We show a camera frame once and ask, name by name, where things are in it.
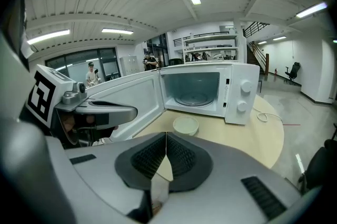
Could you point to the person's left hand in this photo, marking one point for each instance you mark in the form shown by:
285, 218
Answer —
69, 128

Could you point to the dark staircase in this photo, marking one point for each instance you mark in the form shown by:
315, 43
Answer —
259, 58

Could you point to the grey lockers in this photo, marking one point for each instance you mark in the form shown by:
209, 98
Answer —
129, 65

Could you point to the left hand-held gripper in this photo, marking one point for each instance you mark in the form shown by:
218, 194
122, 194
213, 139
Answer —
39, 91

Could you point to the black office chair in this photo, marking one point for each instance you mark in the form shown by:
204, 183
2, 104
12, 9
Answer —
295, 70
321, 165

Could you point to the glass turntable plate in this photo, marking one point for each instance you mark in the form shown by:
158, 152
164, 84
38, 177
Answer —
192, 100

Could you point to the small round dish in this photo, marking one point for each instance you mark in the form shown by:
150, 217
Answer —
185, 124

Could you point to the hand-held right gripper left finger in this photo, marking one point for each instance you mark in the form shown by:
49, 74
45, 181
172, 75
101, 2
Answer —
105, 178

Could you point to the white shelving unit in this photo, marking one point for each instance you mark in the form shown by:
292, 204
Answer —
210, 38

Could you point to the dark framed glass partition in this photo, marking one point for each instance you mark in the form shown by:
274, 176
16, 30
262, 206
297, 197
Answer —
76, 60

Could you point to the white microwave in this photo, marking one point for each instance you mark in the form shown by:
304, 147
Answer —
237, 78

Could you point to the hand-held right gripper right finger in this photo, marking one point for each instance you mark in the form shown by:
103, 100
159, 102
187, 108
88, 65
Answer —
223, 191

